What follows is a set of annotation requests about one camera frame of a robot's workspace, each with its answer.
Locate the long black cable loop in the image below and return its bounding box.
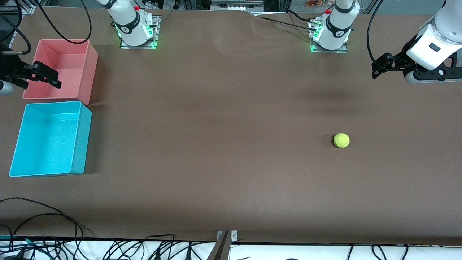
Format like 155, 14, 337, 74
0, 197, 84, 241

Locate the black cable on table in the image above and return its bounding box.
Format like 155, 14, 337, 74
257, 10, 318, 32

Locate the black hanging cable loop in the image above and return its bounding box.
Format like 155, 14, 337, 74
35, 0, 92, 45

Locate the grey metal post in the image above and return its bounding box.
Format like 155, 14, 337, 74
206, 231, 231, 260

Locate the aluminium frame rail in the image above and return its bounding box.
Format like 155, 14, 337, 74
14, 0, 36, 15

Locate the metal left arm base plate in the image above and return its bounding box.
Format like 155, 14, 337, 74
310, 18, 349, 54

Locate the grey power strip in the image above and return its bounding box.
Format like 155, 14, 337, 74
211, 0, 264, 11

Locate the small metal bracket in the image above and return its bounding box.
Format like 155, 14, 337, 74
217, 230, 239, 242

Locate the pink plastic bin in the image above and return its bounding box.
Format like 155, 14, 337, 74
22, 39, 99, 106

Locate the yellow tennis ball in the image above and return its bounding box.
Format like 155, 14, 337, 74
333, 133, 350, 148

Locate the blue plastic bin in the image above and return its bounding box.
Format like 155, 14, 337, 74
9, 101, 92, 178

